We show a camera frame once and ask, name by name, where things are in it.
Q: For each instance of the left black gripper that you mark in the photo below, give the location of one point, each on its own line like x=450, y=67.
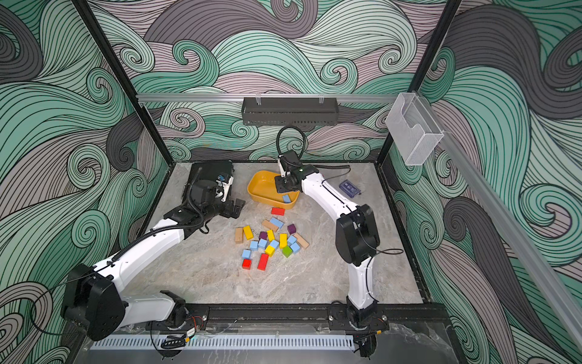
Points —
x=228, y=211

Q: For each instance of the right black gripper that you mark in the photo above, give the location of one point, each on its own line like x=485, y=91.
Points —
x=281, y=189

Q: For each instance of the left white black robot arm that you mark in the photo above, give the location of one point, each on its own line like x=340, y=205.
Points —
x=94, y=298

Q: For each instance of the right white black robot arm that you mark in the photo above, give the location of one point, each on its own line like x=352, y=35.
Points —
x=356, y=234

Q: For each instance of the natural wood block left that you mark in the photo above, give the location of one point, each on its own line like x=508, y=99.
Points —
x=239, y=235

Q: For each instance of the yellow plastic basket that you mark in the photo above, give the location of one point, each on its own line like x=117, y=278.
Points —
x=262, y=189

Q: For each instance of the yellow block left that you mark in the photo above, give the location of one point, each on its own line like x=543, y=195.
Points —
x=248, y=232

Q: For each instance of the red flat block top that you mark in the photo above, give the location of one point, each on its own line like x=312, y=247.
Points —
x=278, y=211

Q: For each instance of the natural wood block top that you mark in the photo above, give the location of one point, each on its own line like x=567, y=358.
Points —
x=269, y=226

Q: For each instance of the blue long block top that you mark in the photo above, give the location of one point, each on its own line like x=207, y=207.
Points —
x=277, y=222

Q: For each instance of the black hard case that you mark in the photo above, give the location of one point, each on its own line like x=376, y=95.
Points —
x=207, y=171

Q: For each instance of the red long block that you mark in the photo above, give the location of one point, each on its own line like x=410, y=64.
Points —
x=263, y=262

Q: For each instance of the dark blue small card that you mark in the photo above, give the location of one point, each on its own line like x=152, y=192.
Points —
x=349, y=189

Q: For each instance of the red cube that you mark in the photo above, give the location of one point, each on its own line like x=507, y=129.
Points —
x=247, y=264

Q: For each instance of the natural wood long block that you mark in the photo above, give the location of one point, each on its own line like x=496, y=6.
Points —
x=301, y=241

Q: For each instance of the green cube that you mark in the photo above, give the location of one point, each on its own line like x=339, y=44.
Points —
x=287, y=251

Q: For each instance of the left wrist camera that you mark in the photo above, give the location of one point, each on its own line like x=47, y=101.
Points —
x=224, y=183

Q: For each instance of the black wall shelf tray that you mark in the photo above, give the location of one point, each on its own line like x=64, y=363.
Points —
x=283, y=111

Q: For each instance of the black front rail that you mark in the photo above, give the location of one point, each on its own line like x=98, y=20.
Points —
x=335, y=316

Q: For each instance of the clear acrylic wall holder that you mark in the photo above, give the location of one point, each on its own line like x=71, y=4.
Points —
x=413, y=126

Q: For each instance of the white slotted cable duct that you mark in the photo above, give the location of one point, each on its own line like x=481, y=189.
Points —
x=232, y=342

